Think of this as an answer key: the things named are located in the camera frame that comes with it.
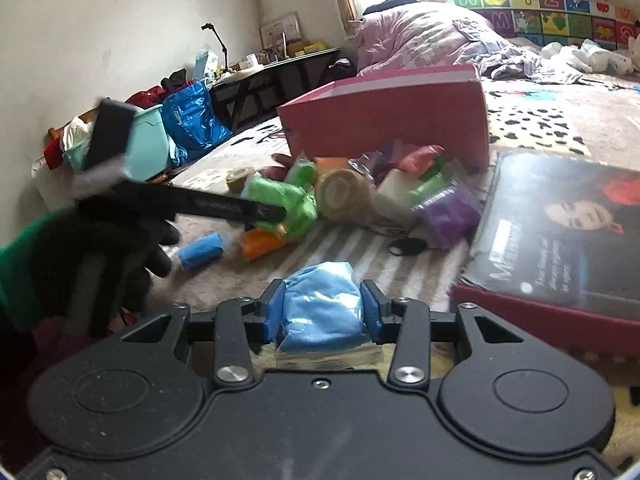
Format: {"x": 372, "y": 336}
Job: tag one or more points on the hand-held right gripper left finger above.
{"x": 274, "y": 310}

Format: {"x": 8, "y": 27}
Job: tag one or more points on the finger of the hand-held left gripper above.
{"x": 225, "y": 207}

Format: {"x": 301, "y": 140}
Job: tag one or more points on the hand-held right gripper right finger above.
{"x": 373, "y": 310}

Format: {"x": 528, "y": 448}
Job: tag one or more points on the light blue clay packet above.
{"x": 320, "y": 305}

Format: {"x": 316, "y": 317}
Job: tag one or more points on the light green plastic bag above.
{"x": 282, "y": 200}

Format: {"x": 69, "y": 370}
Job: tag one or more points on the pink cardboard box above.
{"x": 395, "y": 115}

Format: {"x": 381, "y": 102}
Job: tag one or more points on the person's left forearm green sleeve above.
{"x": 25, "y": 270}

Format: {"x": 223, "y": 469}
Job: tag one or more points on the person's left hand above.
{"x": 125, "y": 250}

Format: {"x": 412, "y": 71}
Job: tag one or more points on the small beige tape roll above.
{"x": 237, "y": 177}

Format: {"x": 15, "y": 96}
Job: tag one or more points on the white cloth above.
{"x": 75, "y": 132}

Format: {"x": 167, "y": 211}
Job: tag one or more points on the teal plastic bin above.
{"x": 147, "y": 142}

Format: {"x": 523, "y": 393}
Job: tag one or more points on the blue clay roll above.
{"x": 202, "y": 252}

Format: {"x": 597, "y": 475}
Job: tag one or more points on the orange clay packet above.
{"x": 260, "y": 245}

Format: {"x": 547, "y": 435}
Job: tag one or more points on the red clothing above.
{"x": 150, "y": 96}

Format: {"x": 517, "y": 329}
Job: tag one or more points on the small black round object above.
{"x": 407, "y": 247}

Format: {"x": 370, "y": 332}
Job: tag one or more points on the blue plastic bag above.
{"x": 192, "y": 120}

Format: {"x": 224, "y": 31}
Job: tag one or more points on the large beige tape roll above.
{"x": 344, "y": 194}

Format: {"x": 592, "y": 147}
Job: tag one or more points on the purple clay packet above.
{"x": 447, "y": 215}

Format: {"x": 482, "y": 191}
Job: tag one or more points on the white clay packet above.
{"x": 395, "y": 191}

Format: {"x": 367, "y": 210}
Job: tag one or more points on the light blue box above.
{"x": 207, "y": 64}

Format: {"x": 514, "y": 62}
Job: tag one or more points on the black low table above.
{"x": 265, "y": 82}

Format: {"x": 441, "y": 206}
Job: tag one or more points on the green clay packet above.
{"x": 431, "y": 180}

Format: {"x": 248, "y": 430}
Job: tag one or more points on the red clay packet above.
{"x": 420, "y": 157}

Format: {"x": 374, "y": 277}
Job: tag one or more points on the yellow boxes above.
{"x": 309, "y": 49}

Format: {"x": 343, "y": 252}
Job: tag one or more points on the dark portrait box lid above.
{"x": 555, "y": 230}

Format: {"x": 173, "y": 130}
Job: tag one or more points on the pink duvet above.
{"x": 425, "y": 40}

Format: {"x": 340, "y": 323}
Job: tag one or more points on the white plush toy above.
{"x": 602, "y": 56}

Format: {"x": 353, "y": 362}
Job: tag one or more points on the colourful alphabet play mat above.
{"x": 555, "y": 15}

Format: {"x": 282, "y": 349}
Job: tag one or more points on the white picture frame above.
{"x": 281, "y": 31}

